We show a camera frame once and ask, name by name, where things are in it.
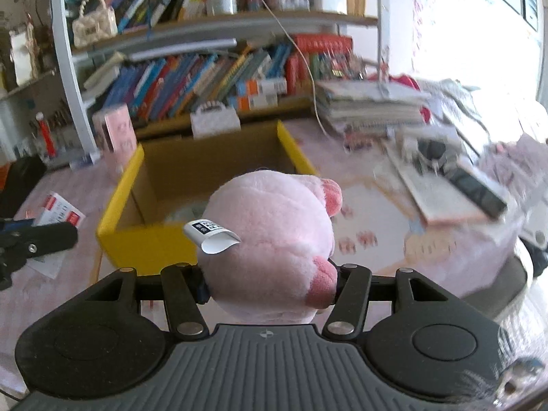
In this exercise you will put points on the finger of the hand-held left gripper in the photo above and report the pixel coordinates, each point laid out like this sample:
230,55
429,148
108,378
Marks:
47,237
17,224

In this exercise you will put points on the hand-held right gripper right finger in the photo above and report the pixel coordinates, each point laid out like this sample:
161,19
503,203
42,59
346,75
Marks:
353,291

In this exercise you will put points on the orange white carton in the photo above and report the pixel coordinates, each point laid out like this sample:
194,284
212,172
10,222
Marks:
257,102
265,86

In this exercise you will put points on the row of blue red books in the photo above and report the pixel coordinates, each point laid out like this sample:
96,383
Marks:
171,85

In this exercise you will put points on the pink humidifier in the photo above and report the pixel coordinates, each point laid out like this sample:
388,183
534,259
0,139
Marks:
117,132

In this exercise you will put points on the black remote control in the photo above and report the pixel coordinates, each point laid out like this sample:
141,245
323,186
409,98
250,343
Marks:
479,190

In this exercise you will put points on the stack of paper booklets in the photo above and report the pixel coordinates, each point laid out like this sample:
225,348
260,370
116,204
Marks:
368,107

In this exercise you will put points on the white tape roll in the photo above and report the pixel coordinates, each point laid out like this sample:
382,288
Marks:
222,5

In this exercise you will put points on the wooden bookshelf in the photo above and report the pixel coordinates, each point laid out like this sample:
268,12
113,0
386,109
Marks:
257,25

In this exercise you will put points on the red marker bottle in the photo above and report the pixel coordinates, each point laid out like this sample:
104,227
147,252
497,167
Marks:
46,137

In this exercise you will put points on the large open notebook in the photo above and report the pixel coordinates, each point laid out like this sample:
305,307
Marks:
432,197

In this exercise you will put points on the red white leaflet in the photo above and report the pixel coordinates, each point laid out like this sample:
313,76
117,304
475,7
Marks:
58,214

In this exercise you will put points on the black case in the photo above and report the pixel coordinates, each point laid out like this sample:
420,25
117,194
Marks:
21,184

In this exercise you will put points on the yellow-rimmed cardboard box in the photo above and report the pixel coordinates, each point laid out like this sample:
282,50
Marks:
124,239

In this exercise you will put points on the red boxed book set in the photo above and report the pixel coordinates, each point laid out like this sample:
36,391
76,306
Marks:
325,47

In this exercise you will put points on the pink plush pig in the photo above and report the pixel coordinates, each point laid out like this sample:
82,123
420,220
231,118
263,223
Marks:
274,239

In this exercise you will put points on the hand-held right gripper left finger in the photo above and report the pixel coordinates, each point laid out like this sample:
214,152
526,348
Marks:
182,295

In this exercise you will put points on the white quilted handbag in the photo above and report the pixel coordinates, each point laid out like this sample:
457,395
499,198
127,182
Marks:
214,122

